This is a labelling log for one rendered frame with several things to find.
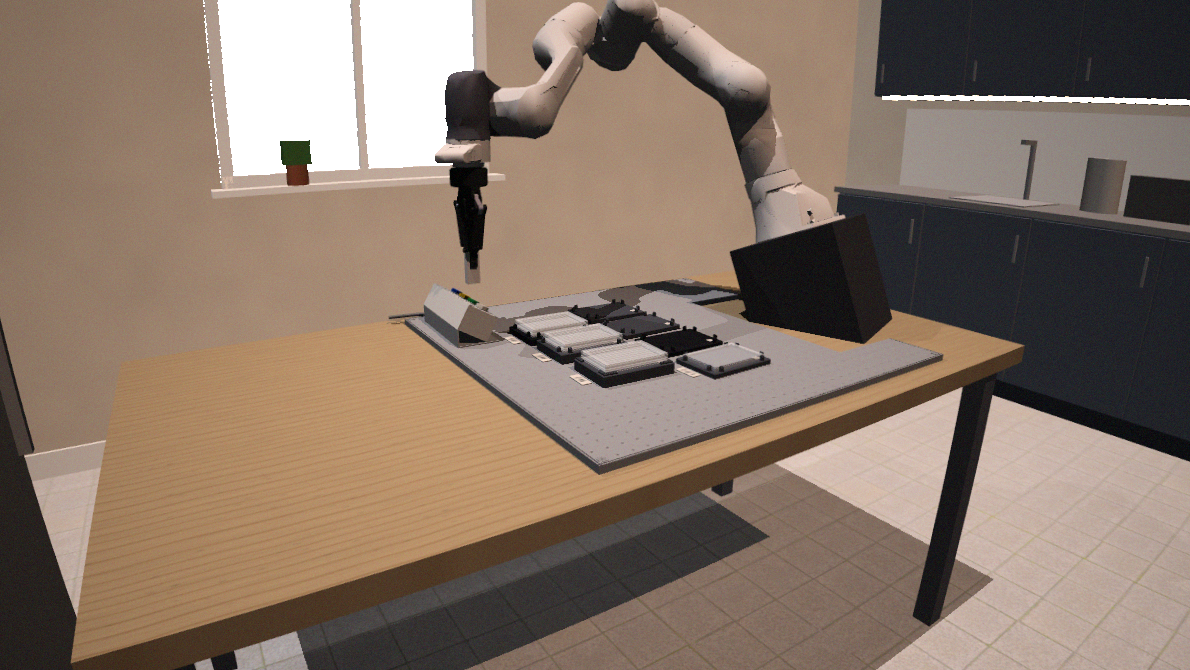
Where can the grey button panel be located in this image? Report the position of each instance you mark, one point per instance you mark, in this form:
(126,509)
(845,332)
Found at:
(455,319)

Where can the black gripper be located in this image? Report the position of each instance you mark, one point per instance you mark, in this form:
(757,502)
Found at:
(469,181)

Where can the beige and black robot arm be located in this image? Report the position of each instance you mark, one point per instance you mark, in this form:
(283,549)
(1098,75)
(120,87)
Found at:
(781,205)

